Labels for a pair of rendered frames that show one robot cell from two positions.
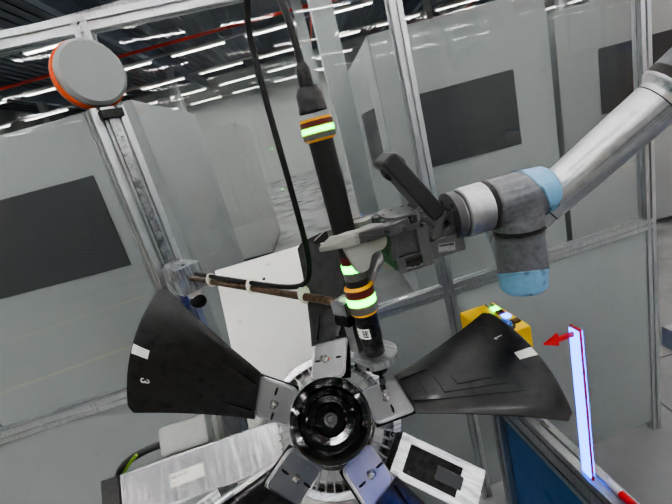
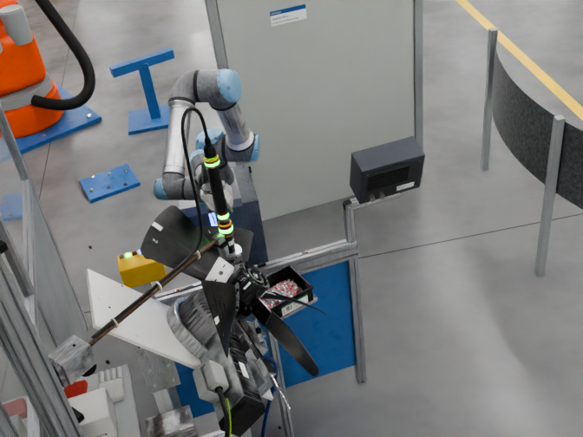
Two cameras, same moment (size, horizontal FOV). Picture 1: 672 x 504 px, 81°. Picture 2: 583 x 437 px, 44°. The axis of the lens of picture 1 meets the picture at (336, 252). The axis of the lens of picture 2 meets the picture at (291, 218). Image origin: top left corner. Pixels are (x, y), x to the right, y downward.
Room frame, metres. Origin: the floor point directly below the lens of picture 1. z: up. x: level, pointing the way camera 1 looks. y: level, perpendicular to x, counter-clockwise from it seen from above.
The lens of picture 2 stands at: (0.52, 1.79, 2.71)
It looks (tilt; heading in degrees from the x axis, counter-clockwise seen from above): 37 degrees down; 264
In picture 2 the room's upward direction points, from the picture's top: 8 degrees counter-clockwise
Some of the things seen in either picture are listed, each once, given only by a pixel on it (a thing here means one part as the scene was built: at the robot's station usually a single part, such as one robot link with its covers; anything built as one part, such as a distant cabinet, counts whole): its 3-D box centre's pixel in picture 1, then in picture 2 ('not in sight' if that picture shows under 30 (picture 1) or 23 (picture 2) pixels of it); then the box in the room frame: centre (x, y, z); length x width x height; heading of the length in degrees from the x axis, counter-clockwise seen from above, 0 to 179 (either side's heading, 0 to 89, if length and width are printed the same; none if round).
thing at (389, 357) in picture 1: (364, 330); (226, 243); (0.55, -0.01, 1.31); 0.09 x 0.07 x 0.10; 42
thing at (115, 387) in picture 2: not in sight; (110, 385); (1.03, 0.07, 0.87); 0.15 x 0.09 x 0.02; 94
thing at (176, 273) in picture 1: (183, 277); (70, 361); (1.00, 0.40, 1.35); 0.10 x 0.07 x 0.08; 42
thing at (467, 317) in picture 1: (495, 336); (141, 268); (0.88, -0.34, 1.02); 0.16 x 0.10 x 0.11; 7
